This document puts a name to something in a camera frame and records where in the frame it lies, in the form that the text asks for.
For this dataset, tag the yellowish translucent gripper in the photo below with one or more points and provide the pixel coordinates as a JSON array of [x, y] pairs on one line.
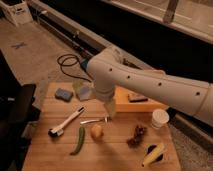
[[110, 107]]

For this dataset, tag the yellow-red apple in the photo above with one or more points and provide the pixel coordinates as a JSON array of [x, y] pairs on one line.
[[96, 132]]

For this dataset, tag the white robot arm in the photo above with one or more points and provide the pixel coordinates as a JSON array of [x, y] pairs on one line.
[[192, 97]]

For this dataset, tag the yellow plastic tray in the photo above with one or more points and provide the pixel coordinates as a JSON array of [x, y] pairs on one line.
[[124, 105]]

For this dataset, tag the dark sponge in tray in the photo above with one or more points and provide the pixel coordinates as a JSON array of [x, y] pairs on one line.
[[135, 97]]

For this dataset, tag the silver fork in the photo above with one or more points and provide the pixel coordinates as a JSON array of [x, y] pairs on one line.
[[105, 119]]

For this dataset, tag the grey-green folded cloth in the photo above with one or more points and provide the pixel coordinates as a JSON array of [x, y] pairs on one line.
[[83, 90]]

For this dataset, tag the green cucumber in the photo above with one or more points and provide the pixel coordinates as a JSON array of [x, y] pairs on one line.
[[80, 142]]

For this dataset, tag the dark grape bunch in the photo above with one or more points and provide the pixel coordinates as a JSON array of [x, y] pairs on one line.
[[137, 138]]

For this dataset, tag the blue device on floor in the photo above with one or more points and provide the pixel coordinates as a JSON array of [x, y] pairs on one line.
[[84, 64]]

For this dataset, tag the blue sponge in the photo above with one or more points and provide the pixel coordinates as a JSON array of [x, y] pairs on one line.
[[63, 94]]

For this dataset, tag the white cup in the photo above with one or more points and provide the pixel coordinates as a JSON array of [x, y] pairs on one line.
[[159, 118]]

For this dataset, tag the small black bowl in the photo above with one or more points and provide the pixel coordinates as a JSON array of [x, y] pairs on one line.
[[155, 154]]

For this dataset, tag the yellow corn cob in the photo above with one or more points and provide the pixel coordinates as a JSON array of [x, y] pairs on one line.
[[153, 155]]

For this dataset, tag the black chair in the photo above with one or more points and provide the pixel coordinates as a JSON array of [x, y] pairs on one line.
[[16, 110]]

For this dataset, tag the white box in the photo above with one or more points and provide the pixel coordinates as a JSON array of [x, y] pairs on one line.
[[18, 14]]

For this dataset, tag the white-handled black brush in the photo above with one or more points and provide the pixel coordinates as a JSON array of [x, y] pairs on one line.
[[58, 130]]

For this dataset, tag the metal floor rail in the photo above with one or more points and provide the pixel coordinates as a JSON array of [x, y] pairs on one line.
[[86, 42]]

